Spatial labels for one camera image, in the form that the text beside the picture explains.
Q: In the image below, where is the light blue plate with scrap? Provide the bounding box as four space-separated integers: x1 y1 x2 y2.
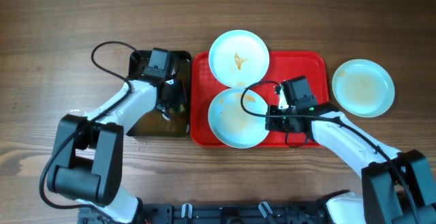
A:
208 30 270 88

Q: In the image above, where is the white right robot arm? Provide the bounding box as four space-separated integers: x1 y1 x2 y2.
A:
266 103 435 223

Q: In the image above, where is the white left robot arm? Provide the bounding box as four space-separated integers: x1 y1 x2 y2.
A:
40 80 187 223

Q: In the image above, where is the black water basin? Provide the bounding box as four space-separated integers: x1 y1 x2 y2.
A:
127 50 192 137

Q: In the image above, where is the orange food scrap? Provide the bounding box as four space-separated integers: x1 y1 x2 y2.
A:
234 52 248 70

